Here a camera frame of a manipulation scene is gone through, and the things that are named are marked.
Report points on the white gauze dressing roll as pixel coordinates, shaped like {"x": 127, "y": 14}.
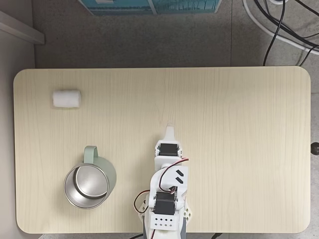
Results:
{"x": 66, "y": 99}

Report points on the green cup steel interior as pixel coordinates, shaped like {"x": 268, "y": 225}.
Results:
{"x": 87, "y": 184}

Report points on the blue box with tree print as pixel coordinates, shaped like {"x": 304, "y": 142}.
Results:
{"x": 185, "y": 6}

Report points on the blue box with white label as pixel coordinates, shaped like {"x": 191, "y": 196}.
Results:
{"x": 119, "y": 7}

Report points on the black round knob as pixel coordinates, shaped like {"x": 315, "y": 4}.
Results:
{"x": 315, "y": 148}

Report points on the white shelf board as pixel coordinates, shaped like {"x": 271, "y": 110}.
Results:
{"x": 22, "y": 30}

